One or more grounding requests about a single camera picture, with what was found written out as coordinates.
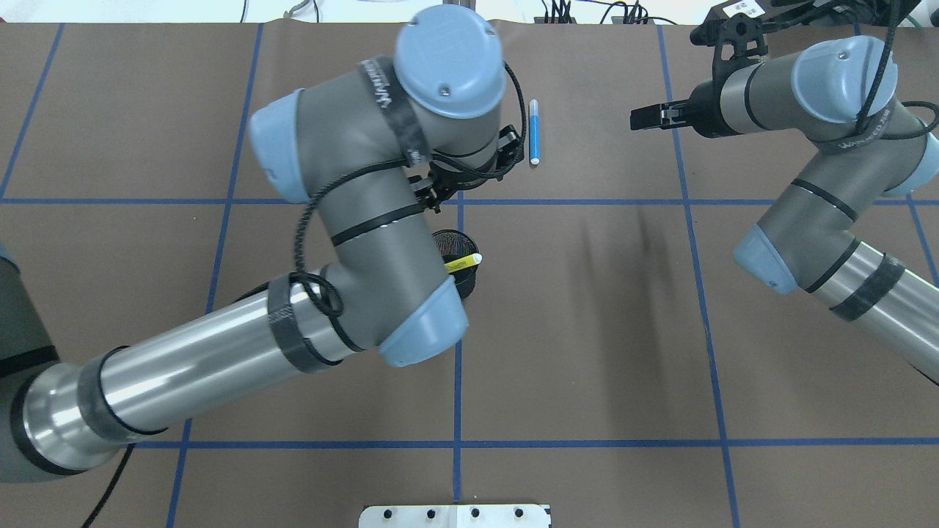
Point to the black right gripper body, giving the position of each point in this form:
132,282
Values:
704,108

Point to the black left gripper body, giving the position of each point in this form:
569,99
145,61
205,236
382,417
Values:
434,195

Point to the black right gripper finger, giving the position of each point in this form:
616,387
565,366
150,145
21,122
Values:
664,116

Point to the yellow highlighter pen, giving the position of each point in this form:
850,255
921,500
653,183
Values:
463,263

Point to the blue marker pen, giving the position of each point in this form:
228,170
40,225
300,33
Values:
533,132

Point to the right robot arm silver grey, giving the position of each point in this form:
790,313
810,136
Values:
869,145

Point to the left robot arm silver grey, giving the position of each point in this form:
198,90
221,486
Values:
366,153

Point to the black mesh pen cup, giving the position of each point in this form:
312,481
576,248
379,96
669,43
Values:
453,244

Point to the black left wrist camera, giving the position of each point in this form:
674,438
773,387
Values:
510,148

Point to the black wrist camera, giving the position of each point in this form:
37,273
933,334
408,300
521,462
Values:
510,148
736,40

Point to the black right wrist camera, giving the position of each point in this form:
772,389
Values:
736,40

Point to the white central pedestal column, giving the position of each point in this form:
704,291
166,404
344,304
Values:
453,515

